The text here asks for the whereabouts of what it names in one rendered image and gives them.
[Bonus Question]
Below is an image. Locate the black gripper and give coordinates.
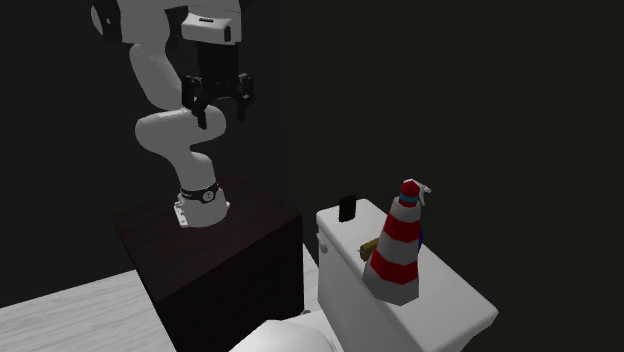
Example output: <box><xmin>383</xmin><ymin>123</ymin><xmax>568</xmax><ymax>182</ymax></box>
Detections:
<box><xmin>181</xmin><ymin>41</ymin><xmax>254</xmax><ymax>131</ymax></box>

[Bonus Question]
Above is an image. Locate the dark robot stand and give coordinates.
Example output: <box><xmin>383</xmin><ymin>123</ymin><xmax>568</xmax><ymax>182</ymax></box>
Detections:
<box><xmin>112</xmin><ymin>174</ymin><xmax>304</xmax><ymax>352</ymax></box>

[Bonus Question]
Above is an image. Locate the small black block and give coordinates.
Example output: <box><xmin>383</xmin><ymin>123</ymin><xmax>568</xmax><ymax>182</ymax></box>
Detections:
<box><xmin>338</xmin><ymin>195</ymin><xmax>359</xmax><ymax>223</ymax></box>

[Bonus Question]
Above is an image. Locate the small brown object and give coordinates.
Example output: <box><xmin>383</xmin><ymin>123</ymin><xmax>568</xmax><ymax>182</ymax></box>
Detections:
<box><xmin>358</xmin><ymin>238</ymin><xmax>380</xmax><ymax>260</ymax></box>

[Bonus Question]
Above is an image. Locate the blue spray bottle white trigger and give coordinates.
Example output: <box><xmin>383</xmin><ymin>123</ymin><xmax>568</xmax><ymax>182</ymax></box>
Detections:
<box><xmin>415</xmin><ymin>184</ymin><xmax>433</xmax><ymax>256</ymax></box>

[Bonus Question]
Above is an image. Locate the red white striped cone figure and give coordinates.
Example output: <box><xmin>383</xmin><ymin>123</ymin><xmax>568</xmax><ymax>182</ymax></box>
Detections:
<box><xmin>361</xmin><ymin>178</ymin><xmax>421</xmax><ymax>307</ymax></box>

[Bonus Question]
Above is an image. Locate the white toilet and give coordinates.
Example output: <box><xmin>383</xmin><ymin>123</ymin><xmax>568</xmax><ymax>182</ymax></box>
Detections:
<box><xmin>228</xmin><ymin>197</ymin><xmax>499</xmax><ymax>352</ymax></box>

